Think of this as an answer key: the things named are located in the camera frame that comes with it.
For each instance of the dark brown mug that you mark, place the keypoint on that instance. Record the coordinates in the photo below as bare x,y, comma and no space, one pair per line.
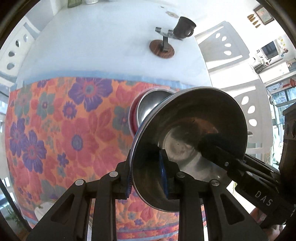
184,28

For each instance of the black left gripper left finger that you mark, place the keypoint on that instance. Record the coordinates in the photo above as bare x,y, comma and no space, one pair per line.
68,218

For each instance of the floral quilted table mat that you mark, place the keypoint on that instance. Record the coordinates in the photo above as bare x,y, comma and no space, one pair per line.
63,129

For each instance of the white chair far left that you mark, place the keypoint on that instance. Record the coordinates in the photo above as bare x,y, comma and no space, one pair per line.
17,46

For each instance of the red steel bowl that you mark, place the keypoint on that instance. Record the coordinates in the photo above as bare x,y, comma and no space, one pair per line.
144,103

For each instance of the white chair near right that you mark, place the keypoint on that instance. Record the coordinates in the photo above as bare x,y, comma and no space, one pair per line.
254,102

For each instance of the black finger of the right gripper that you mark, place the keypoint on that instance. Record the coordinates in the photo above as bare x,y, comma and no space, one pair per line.
222,155

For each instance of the framed picture on wall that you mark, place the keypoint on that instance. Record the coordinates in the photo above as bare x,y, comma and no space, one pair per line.
263,14

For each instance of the white chair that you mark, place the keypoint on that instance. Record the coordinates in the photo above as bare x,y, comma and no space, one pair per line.
221,46
254,102
7,82
17,46

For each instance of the white chair near left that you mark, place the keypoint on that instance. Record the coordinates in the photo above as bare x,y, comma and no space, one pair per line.
7,82

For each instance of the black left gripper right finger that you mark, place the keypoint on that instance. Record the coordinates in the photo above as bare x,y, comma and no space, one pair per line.
206,202

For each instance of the blue steel bowl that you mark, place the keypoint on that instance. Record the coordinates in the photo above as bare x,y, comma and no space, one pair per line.
177,125

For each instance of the white floral square plate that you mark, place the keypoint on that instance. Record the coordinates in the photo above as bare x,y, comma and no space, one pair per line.
42,209

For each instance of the white chair far right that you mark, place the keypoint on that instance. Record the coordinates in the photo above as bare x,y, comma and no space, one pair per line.
221,46

